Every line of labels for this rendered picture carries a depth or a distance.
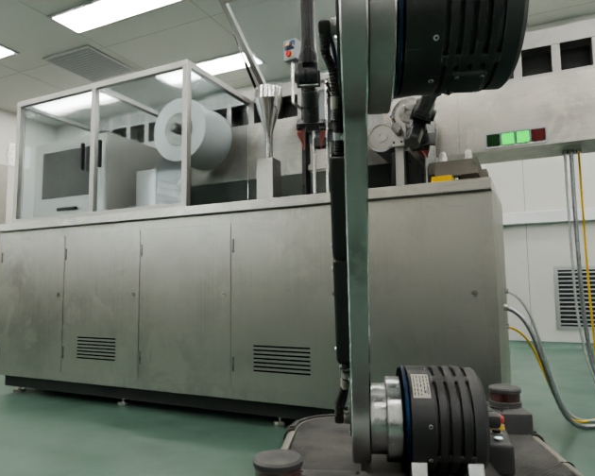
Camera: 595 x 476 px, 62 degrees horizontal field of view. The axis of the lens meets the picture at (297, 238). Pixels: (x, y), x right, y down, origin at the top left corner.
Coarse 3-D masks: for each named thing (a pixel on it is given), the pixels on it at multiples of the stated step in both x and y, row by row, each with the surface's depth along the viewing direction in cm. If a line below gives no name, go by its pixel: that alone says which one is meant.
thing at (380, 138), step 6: (378, 126) 209; (384, 126) 208; (390, 126) 206; (372, 132) 210; (378, 132) 208; (384, 132) 207; (390, 132) 207; (372, 138) 210; (378, 138) 208; (384, 138) 207; (390, 138) 206; (372, 144) 209; (378, 144) 208; (384, 144) 207; (390, 144) 206
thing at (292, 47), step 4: (292, 40) 232; (296, 40) 231; (284, 44) 234; (288, 44) 233; (292, 44) 231; (296, 44) 231; (300, 44) 234; (284, 48) 234; (288, 48) 232; (292, 48) 231; (296, 48) 230; (284, 52) 233; (288, 52) 230; (292, 52) 231; (296, 52) 230; (284, 56) 233; (288, 56) 230; (292, 56) 231; (296, 56) 230; (284, 60) 233; (288, 60) 233; (292, 60) 233; (296, 60) 233
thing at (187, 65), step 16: (176, 64) 230; (192, 64) 230; (112, 80) 247; (128, 80) 243; (48, 96) 267; (64, 96) 263; (96, 96) 252; (240, 96) 268; (96, 112) 251; (16, 128) 276; (16, 144) 275; (16, 160) 274; (80, 160) 250; (16, 176) 273; (16, 192) 272; (16, 208) 271; (128, 208) 235; (144, 208) 231; (160, 208) 227
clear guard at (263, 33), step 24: (240, 0) 241; (264, 0) 238; (288, 0) 235; (240, 24) 250; (264, 24) 247; (288, 24) 244; (264, 48) 258; (336, 48) 248; (264, 72) 269; (288, 72) 266
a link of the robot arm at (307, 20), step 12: (300, 0) 165; (312, 0) 164; (300, 12) 165; (312, 12) 164; (300, 24) 165; (312, 24) 164; (312, 36) 164; (300, 48) 165; (312, 48) 164; (300, 60) 164; (312, 60) 164; (300, 72) 164; (312, 72) 163; (300, 84) 167
